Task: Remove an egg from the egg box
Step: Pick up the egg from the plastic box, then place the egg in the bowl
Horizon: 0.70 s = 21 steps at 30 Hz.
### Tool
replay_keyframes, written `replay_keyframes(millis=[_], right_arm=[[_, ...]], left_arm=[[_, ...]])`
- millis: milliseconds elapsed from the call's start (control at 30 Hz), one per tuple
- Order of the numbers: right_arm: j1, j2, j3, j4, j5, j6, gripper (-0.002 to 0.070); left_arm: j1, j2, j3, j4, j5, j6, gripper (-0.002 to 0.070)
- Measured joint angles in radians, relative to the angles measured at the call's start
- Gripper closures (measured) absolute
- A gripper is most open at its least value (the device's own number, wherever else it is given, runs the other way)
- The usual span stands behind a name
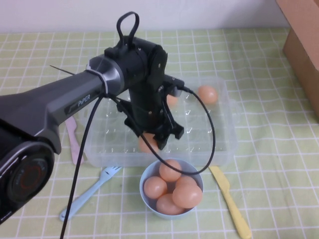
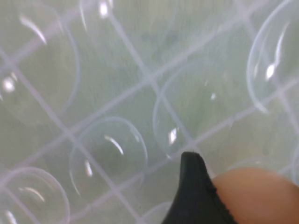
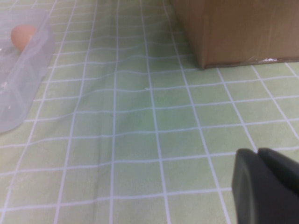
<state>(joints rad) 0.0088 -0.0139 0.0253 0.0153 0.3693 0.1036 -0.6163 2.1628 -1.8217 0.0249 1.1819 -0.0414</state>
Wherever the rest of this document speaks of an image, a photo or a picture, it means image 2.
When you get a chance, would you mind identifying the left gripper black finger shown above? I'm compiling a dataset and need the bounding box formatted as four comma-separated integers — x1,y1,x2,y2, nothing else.
161,151,236,224

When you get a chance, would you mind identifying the orange egg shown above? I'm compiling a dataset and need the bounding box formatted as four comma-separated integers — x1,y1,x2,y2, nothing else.
211,168,299,224

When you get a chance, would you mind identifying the clear plastic egg box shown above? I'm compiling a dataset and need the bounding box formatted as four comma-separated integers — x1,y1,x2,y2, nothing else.
0,0,299,224

